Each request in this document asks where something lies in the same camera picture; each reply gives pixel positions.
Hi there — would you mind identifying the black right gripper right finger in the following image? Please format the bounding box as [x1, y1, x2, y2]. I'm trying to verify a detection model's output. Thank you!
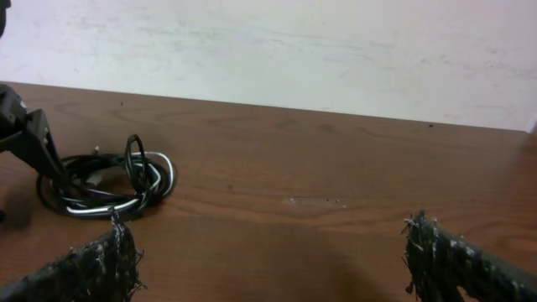
[401, 211, 536, 302]

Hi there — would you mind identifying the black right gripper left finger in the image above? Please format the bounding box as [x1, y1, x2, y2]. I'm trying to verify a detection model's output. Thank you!
[1, 212, 145, 302]

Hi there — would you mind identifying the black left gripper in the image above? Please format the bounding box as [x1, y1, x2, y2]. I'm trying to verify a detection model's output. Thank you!
[1, 84, 67, 181]

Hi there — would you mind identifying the black cable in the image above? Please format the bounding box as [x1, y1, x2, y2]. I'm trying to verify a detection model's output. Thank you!
[36, 133, 177, 221]

